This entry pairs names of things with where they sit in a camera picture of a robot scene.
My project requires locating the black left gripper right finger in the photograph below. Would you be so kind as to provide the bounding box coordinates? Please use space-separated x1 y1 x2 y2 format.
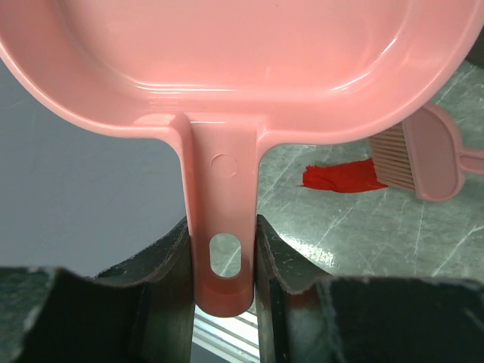
255 216 483 362

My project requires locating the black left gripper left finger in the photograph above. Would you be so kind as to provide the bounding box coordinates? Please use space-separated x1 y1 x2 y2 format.
1 220 195 362

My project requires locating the red paper scrap strip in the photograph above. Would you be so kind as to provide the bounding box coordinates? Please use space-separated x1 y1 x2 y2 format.
302 159 387 194

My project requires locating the pink plastic brush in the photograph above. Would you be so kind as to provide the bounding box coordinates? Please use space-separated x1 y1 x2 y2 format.
368 103 483 202

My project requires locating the pink plastic dustpan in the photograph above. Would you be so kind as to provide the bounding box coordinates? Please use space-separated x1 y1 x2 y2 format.
1 1 483 318

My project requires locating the brown plastic waste bin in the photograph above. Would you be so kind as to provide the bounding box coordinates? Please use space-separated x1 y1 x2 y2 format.
466 30 484 68

